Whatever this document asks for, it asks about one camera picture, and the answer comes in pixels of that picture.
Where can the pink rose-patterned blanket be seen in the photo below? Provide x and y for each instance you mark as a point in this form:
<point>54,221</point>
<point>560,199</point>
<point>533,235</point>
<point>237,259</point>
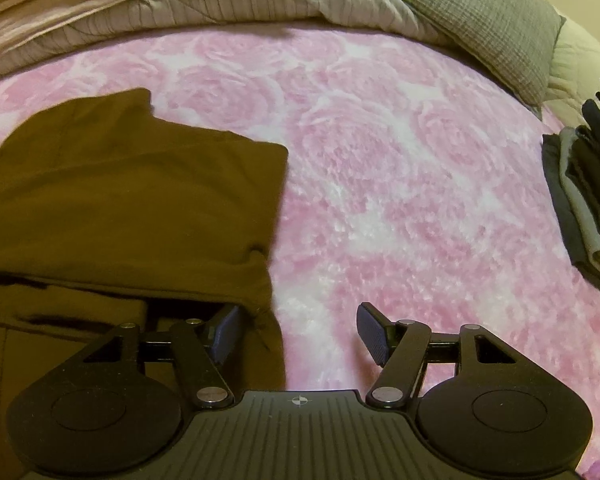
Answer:
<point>405,210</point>

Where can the pink quilt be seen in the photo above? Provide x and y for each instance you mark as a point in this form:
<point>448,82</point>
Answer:
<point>130,10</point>

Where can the dark grey garment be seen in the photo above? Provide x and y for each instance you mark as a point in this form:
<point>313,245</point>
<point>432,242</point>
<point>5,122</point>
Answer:
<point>560,185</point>

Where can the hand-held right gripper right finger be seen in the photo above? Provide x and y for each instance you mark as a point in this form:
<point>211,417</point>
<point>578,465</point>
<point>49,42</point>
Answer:
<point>372,332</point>

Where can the brown garment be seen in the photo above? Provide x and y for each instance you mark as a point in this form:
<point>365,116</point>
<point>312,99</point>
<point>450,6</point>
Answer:
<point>105,185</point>

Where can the cream bedding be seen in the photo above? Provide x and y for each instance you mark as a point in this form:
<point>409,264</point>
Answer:
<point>580,70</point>

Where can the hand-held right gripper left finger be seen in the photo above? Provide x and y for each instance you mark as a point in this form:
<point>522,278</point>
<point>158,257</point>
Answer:
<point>225,335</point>

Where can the grey checked pillow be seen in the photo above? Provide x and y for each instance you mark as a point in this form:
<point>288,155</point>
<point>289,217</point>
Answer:
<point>485,25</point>

